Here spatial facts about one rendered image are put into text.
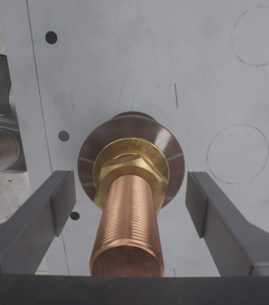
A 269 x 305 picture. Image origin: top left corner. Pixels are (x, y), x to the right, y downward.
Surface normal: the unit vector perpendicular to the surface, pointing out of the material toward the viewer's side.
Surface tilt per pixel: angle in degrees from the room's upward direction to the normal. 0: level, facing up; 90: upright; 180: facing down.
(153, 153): 0
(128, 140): 0
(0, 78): 23
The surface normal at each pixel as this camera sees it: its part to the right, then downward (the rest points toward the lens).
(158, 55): 0.00, 0.28
